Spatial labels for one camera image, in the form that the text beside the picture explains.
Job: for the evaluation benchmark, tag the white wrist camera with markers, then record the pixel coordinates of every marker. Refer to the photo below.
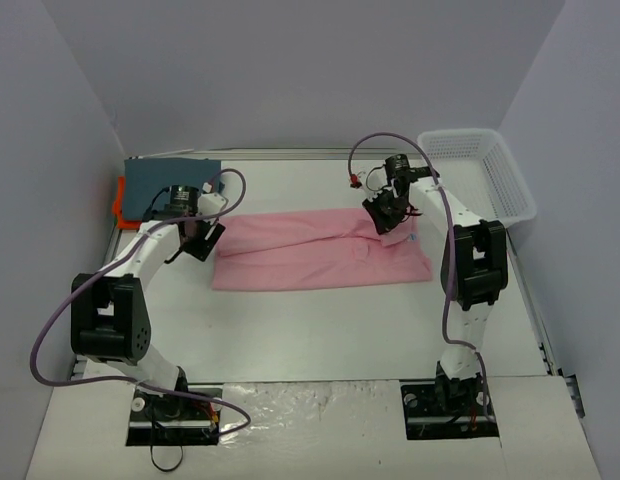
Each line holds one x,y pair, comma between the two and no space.
371,183
210,202

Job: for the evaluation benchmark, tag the folded teal blue t-shirt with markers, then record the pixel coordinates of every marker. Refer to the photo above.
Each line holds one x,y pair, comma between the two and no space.
145,177

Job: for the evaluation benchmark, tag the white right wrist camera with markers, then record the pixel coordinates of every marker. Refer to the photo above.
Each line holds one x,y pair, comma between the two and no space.
371,183

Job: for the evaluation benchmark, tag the white plastic basket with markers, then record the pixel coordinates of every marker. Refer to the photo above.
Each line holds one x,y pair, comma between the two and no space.
479,169

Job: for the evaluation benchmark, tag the aluminium back table rail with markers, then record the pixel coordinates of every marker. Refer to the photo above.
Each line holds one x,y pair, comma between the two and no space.
257,154

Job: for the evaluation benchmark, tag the folded orange t-shirt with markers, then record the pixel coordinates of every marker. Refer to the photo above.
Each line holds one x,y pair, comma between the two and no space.
121,222

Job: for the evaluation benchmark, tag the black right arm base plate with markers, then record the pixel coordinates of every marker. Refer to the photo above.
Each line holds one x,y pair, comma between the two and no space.
427,419

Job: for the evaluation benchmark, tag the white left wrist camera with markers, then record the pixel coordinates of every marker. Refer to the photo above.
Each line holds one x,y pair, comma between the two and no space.
210,202

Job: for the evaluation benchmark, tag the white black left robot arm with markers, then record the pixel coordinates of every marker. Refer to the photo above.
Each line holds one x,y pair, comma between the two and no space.
110,321

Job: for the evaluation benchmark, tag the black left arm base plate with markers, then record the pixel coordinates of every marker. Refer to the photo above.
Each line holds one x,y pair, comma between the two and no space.
171,421

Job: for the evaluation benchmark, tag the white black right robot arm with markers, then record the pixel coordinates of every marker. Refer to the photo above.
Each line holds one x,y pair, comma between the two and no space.
473,269

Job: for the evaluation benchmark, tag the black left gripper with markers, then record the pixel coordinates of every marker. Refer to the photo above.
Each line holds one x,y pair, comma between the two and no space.
204,241

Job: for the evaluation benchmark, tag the pink t-shirt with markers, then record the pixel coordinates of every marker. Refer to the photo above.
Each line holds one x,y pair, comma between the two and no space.
311,250

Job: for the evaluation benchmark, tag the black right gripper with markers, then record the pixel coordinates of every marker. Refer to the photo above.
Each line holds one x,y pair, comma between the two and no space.
381,216

